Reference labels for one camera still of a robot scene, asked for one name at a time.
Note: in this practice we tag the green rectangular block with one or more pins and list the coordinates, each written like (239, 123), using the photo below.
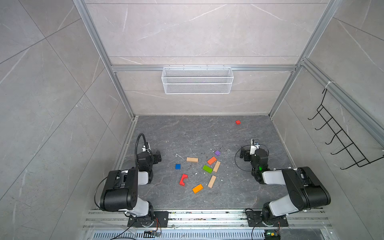
(207, 169)

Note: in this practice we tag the aluminium mounting rail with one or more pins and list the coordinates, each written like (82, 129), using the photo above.
(210, 219)

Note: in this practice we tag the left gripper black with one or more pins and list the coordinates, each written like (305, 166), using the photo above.
(156, 157)

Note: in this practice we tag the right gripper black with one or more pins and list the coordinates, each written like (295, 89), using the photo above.
(245, 153)

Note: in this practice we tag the red arch block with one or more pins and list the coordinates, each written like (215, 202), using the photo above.
(183, 178)

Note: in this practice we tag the red-orange rectangular block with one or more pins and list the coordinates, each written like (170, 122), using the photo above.
(212, 160)

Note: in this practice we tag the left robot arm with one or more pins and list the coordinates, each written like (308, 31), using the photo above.
(120, 192)

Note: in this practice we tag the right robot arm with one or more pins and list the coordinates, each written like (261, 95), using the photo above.
(305, 190)

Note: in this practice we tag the natural wood block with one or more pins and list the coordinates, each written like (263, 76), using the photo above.
(212, 181)
(216, 167)
(192, 160)

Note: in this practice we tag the white wire mesh basket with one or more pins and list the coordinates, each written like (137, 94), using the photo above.
(197, 80)

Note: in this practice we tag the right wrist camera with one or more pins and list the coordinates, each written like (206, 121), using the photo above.
(254, 142)

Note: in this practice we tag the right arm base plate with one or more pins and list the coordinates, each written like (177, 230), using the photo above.
(260, 219)

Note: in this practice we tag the black wire hook rack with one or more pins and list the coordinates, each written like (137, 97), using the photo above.
(358, 158)

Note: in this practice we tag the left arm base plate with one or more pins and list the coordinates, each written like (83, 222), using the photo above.
(152, 220)

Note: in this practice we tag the orange-yellow rectangular block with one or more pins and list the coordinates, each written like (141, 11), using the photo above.
(198, 188)

